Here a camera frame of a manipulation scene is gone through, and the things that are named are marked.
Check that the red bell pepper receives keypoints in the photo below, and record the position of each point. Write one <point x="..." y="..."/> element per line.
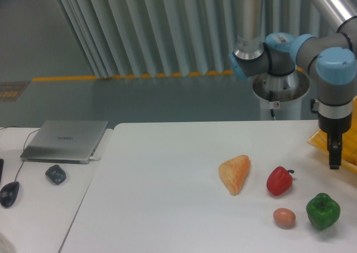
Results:
<point x="279" y="180"/>

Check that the silver laptop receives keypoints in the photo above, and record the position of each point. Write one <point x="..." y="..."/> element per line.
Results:
<point x="65" y="141"/>

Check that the black power adapter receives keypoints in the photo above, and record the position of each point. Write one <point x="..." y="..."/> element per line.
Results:
<point x="56" y="174"/>

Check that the black keyboard edge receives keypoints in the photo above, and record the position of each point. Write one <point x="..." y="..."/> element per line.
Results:
<point x="1" y="168"/>

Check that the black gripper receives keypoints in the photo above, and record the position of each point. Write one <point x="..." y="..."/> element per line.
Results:
<point x="334" y="128"/>

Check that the brown egg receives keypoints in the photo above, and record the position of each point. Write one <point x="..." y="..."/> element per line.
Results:
<point x="284" y="217"/>

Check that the green bell pepper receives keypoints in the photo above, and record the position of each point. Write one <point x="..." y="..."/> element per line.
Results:
<point x="323" y="211"/>

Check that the black computer mouse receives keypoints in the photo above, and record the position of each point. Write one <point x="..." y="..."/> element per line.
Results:
<point x="9" y="194"/>

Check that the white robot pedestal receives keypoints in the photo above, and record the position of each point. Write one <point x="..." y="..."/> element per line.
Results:
<point x="280" y="98"/>

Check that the yellow plastic basket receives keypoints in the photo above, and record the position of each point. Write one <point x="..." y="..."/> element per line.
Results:
<point x="346" y="148"/>

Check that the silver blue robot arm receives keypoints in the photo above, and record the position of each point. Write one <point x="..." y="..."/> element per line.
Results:
<point x="283" y="64"/>

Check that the orange triangular bread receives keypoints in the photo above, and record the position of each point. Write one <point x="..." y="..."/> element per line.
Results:
<point x="234" y="172"/>

